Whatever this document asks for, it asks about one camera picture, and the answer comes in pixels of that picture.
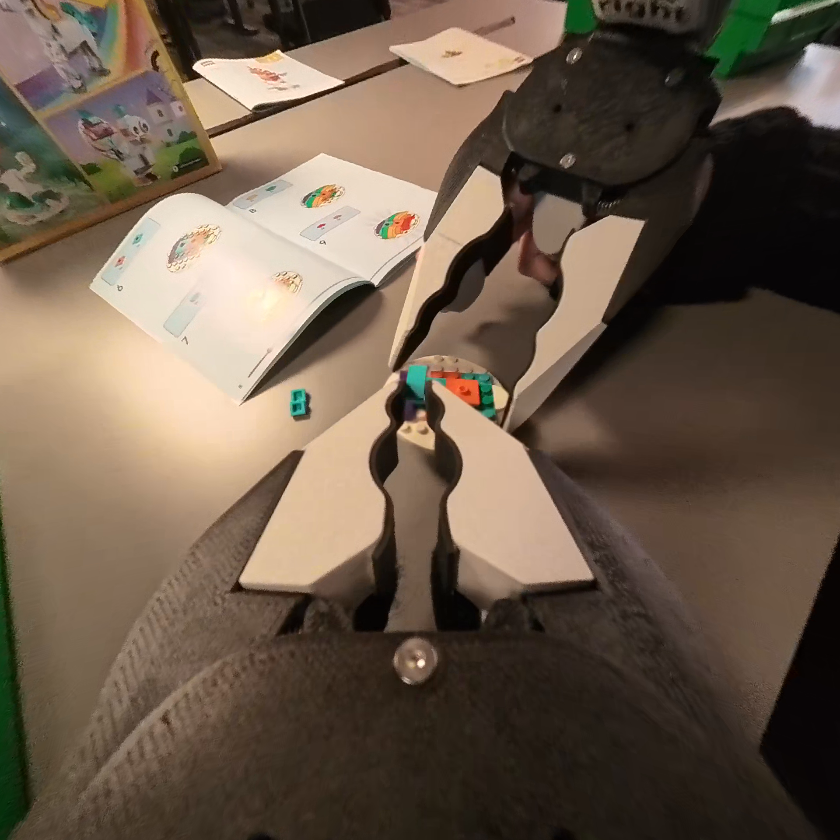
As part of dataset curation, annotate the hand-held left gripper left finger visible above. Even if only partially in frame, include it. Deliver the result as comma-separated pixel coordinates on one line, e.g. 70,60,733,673
238,384,406,602

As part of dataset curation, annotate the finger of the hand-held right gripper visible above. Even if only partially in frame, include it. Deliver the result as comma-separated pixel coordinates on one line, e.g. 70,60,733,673
388,164,519,371
504,217,648,434

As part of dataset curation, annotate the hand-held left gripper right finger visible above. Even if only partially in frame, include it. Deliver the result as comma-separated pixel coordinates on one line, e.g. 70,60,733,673
429,381,597,605

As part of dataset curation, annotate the round multicoloured lego build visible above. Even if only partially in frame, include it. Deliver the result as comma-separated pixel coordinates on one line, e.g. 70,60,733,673
390,354,511,455

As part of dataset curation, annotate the person's right forearm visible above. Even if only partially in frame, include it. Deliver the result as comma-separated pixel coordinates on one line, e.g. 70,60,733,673
656,107,840,311

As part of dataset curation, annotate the colourful lego set box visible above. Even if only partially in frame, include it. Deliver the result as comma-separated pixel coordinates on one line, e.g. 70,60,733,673
0,0,223,265

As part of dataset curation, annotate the person's right hand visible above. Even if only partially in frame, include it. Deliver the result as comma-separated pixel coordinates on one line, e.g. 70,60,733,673
515,190,564,290

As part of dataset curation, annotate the closed booklet with small emblem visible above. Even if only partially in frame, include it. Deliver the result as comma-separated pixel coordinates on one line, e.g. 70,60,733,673
388,26,534,88

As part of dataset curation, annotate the open light blue instruction booklet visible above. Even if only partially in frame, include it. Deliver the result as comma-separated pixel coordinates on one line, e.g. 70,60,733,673
88,153,439,405

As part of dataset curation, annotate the green plastic bin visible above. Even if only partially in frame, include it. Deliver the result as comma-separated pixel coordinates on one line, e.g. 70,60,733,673
564,0,840,81

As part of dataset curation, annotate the closed booklet with red figure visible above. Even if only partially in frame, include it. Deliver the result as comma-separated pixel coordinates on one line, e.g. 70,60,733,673
192,49,346,113

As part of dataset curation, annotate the green upright panel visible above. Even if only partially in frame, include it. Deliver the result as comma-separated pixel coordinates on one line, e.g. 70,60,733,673
0,499,31,824

